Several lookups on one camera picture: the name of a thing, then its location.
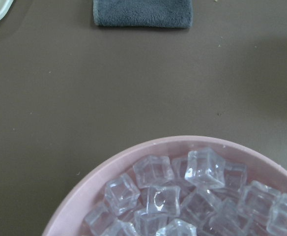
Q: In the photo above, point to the clear ice cubes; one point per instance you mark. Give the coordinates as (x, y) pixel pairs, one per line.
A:
(200, 194)

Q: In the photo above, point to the pink bowl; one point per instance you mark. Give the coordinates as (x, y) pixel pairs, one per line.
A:
(67, 219)

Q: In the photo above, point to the grey folded cloth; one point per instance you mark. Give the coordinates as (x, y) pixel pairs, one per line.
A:
(143, 13)

